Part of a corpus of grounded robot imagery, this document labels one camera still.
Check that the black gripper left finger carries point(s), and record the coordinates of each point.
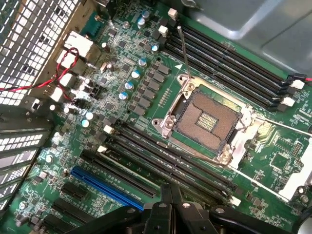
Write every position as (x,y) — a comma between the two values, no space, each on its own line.
(161,219)

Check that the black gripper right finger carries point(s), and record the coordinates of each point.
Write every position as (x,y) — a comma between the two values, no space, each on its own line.
(187,219)

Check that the RAM slot white latches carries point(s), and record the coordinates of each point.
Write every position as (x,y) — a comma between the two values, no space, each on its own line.
(170,163)
(102,149)
(231,72)
(231,53)

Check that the RAM slot black latches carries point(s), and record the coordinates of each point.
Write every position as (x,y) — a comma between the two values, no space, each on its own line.
(122,148)
(231,81)
(231,63)
(170,153)

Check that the blue expansion slot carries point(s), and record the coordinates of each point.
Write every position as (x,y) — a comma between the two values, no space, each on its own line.
(107,189)

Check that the long black expansion slot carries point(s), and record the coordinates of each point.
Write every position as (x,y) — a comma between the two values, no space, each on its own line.
(117,172)

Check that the thin metal locking lever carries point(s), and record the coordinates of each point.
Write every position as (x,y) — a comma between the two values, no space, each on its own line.
(162,144)
(184,52)

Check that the medium black expansion slot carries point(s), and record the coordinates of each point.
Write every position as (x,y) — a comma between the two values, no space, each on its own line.
(57,224)
(70,210)

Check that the short black expansion slot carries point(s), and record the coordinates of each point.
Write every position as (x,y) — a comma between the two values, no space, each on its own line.
(74,191)

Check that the CPU socket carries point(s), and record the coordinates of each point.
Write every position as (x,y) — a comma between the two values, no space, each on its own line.
(207,122)

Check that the metal socket cover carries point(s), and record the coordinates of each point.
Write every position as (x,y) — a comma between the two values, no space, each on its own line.
(296,180)

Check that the green motherboard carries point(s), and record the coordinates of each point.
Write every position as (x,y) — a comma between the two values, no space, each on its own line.
(168,83)

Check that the open grey PC case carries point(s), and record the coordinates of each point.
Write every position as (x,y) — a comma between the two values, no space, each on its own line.
(268,29)

